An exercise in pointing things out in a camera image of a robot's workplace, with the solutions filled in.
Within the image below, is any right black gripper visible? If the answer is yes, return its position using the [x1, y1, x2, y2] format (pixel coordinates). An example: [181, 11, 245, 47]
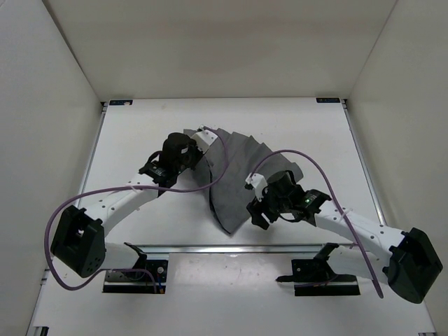
[246, 184, 291, 230]

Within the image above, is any grey pleated skirt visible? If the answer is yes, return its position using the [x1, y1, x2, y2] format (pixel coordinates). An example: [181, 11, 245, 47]
[186, 129, 304, 235]

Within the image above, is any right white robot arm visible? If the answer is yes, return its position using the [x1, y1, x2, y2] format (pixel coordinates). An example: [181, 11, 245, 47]
[245, 170, 443, 304]

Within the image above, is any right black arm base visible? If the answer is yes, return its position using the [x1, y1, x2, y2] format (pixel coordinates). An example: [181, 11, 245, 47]
[276, 243, 361, 297]

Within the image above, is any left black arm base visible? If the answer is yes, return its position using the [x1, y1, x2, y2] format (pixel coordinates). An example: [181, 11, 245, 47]
[102, 255, 169, 295]

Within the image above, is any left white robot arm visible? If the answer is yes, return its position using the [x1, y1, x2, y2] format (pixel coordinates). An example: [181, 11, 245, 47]
[44, 128, 218, 281]

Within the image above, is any left blue corner label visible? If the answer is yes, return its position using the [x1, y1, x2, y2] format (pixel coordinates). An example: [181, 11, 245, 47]
[108, 99, 133, 106]

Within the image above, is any blue corner label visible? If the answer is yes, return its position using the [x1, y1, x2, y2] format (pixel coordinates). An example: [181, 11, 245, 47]
[108, 99, 133, 106]
[316, 97, 340, 104]

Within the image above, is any right blue corner label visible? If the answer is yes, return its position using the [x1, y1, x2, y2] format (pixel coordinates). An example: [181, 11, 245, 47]
[316, 97, 340, 104]

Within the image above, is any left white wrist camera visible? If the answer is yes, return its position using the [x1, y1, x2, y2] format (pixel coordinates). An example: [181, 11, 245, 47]
[191, 125, 218, 154]

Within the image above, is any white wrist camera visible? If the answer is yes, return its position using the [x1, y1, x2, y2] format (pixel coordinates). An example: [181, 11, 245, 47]
[244, 173, 268, 203]
[191, 125, 218, 154]

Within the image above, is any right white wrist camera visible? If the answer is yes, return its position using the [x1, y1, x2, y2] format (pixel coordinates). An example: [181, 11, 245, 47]
[244, 173, 268, 203]

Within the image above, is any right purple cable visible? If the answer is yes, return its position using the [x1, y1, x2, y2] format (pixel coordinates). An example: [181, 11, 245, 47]
[250, 149, 385, 299]

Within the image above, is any purple cable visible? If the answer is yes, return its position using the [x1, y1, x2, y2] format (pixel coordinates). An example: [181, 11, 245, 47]
[250, 149, 385, 299]
[43, 127, 234, 291]

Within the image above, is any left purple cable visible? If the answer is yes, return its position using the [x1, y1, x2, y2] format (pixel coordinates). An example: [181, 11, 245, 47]
[43, 127, 234, 291]

